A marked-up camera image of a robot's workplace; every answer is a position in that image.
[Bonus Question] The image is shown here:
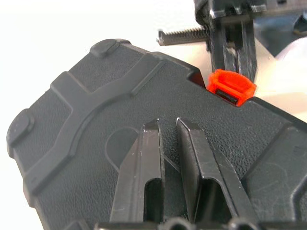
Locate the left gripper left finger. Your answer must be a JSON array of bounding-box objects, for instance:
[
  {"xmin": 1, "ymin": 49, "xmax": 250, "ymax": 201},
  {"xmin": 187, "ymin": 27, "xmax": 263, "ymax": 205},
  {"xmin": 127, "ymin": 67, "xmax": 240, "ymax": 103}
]
[{"xmin": 109, "ymin": 118, "xmax": 166, "ymax": 223}]

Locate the black plastic tool case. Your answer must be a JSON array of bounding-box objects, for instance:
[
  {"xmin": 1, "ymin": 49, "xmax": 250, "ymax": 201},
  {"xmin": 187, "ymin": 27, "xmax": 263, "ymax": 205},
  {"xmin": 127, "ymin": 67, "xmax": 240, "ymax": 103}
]
[{"xmin": 6, "ymin": 38, "xmax": 307, "ymax": 230}]

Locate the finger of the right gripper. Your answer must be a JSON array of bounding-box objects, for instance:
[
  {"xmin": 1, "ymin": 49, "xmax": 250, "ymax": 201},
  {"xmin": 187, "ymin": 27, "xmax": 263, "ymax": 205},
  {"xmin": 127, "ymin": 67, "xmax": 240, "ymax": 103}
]
[
  {"xmin": 210, "ymin": 19, "xmax": 240, "ymax": 73},
  {"xmin": 236, "ymin": 18, "xmax": 259, "ymax": 81}
]

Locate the orange case latch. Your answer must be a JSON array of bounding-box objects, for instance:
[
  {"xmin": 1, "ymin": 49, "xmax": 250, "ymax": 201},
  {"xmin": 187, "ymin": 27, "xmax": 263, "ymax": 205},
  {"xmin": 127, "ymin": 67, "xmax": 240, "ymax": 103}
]
[{"xmin": 206, "ymin": 69, "xmax": 258, "ymax": 107}]

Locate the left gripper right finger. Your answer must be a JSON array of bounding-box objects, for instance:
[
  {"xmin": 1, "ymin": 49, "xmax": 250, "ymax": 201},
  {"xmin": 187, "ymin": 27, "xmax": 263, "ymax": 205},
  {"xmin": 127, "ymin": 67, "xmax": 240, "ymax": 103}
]
[{"xmin": 176, "ymin": 117, "xmax": 260, "ymax": 223}]

